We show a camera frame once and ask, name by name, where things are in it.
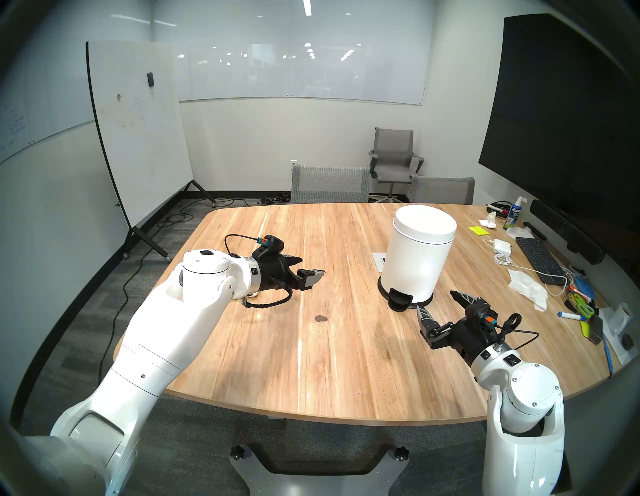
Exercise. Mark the white power adapter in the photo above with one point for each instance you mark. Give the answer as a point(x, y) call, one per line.
point(502, 246)

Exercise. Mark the white pedal trash can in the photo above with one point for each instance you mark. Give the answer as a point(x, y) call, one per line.
point(417, 255)

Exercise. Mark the flat white tissue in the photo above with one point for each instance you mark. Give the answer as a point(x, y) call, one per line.
point(520, 232)

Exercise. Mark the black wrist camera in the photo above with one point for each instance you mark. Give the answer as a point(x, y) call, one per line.
point(272, 245)
point(480, 315)

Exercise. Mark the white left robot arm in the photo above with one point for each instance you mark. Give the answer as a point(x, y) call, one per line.
point(165, 340)

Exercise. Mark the blue flat pad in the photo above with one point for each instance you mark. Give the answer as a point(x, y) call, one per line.
point(584, 289)

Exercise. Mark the rolling whiteboard on stand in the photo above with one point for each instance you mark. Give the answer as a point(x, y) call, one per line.
point(140, 125)

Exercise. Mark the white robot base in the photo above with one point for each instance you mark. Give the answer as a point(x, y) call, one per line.
point(320, 480)

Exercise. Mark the grey fabric-back chair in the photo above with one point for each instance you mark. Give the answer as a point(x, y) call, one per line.
point(442, 191)

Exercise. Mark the wall whiteboard with handwriting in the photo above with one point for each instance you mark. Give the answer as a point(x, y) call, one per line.
point(30, 115)

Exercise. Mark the white mug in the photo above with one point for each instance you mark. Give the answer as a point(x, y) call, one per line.
point(623, 317)

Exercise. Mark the yellow sticky notes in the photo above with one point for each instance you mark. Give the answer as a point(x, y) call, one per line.
point(479, 230)

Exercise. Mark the large black wall screen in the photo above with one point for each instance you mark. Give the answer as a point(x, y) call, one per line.
point(560, 115)

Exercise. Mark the grey mesh-back chair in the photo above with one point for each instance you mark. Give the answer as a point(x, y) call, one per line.
point(330, 185)

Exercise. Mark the whiteboard cleaner spray bottle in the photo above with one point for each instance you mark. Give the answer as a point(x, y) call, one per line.
point(513, 217)

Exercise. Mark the black keyboard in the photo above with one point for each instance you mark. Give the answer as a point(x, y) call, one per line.
point(540, 257)

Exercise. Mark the blue capped marker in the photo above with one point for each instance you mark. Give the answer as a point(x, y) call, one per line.
point(570, 315)

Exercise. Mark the glass wall board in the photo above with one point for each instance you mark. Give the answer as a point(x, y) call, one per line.
point(300, 60)

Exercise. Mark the black round cap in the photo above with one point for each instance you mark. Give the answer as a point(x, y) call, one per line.
point(627, 341)

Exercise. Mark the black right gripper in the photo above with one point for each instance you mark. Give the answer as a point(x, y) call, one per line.
point(465, 340)

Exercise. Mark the grey table outlet panel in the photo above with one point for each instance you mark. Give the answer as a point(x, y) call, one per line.
point(378, 261)

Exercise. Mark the grey swivel office chair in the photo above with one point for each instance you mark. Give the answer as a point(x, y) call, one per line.
point(392, 150)

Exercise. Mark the large crumpled white tissue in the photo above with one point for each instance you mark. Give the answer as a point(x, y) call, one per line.
point(527, 287)

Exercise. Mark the bundle of whiteboard markers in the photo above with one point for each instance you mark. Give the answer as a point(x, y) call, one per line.
point(497, 206)

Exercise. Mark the black and yellow block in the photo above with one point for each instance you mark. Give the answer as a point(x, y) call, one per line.
point(594, 330)

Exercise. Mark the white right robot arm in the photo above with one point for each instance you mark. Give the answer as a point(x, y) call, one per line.
point(525, 400)

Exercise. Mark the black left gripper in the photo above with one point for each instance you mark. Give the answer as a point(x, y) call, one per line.
point(272, 272)

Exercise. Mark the black video soundbar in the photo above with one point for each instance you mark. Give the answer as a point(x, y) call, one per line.
point(565, 230)

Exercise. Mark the small crumpled white tissue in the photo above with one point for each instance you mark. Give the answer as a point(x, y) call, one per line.
point(489, 220)

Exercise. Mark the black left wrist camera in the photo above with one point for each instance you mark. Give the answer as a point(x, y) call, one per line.
point(272, 245)

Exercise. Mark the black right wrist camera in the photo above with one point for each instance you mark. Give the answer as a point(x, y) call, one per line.
point(480, 315)

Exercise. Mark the blue pen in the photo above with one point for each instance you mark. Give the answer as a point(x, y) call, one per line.
point(608, 355)

